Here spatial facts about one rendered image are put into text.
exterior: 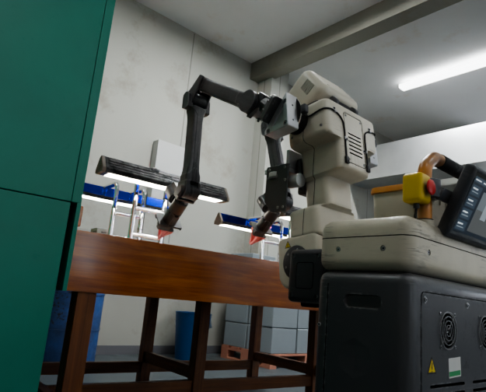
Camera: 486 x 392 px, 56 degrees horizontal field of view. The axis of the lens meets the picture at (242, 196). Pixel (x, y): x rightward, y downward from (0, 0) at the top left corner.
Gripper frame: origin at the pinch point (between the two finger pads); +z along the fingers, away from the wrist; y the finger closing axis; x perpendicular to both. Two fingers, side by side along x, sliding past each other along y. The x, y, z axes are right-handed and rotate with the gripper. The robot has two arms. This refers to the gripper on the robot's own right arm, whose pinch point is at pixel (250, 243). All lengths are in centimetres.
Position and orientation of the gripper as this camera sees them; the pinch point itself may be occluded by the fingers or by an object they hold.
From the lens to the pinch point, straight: 200.5
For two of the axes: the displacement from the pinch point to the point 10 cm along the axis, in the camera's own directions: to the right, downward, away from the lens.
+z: -5.1, 7.5, 4.3
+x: 3.6, 6.4, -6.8
